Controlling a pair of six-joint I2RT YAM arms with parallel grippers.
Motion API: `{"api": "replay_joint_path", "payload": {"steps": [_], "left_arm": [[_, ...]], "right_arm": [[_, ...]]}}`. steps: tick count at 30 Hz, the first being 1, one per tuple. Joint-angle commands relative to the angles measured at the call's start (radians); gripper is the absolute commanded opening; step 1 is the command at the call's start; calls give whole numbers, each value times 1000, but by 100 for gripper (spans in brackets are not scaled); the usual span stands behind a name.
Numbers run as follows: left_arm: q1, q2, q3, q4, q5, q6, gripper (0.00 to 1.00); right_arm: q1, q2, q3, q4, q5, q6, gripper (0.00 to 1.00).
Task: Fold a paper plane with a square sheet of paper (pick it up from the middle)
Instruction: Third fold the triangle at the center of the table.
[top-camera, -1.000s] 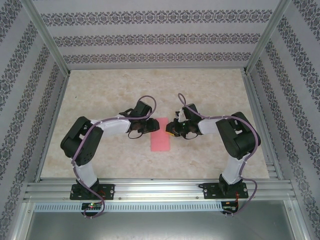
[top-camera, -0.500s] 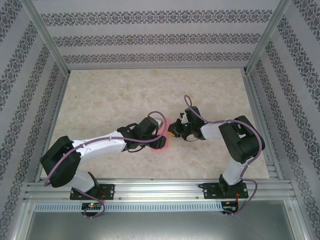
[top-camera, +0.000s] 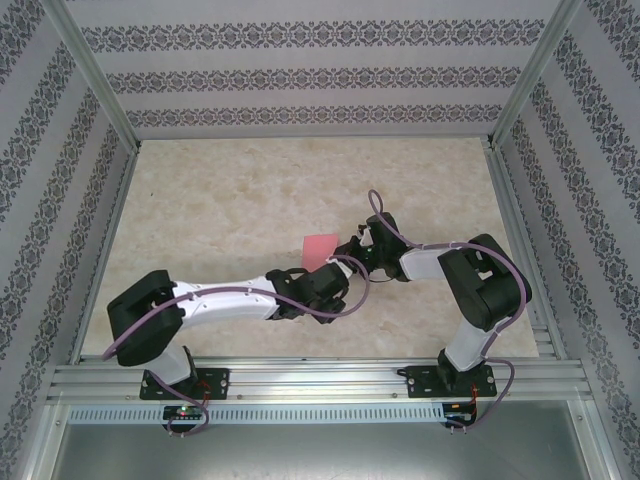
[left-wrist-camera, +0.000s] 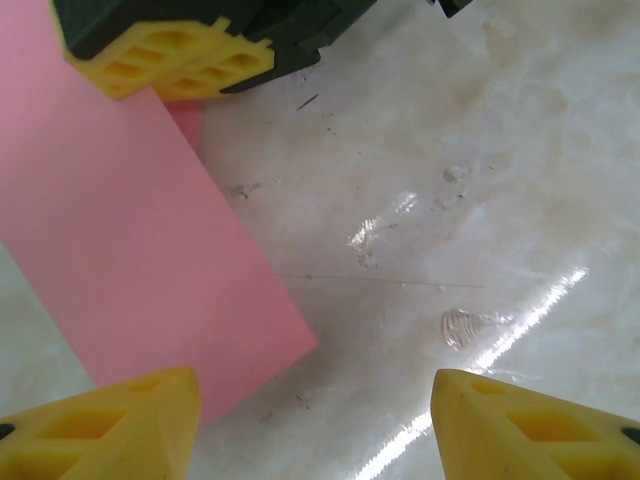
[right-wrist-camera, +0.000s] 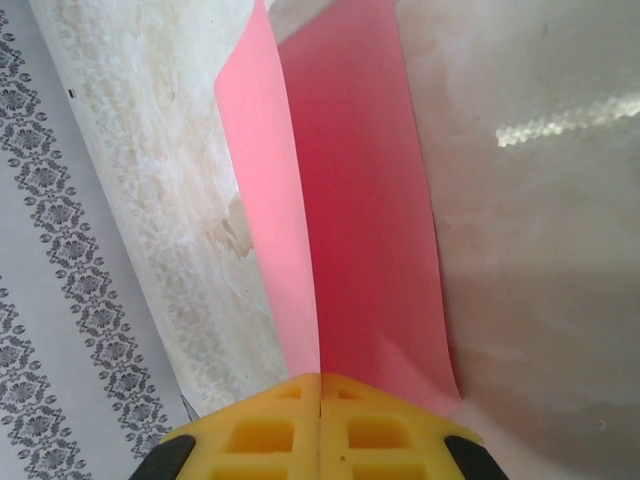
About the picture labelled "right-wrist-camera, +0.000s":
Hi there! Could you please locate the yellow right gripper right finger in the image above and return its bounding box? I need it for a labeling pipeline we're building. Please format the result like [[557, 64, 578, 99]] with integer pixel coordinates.
[[318, 372, 507, 480]]

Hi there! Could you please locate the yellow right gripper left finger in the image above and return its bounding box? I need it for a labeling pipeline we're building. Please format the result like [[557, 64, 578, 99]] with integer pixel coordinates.
[[130, 372, 321, 480]]

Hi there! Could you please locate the pink paper sheet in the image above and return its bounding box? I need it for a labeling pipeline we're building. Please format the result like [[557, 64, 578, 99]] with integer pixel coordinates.
[[213, 0, 464, 417]]

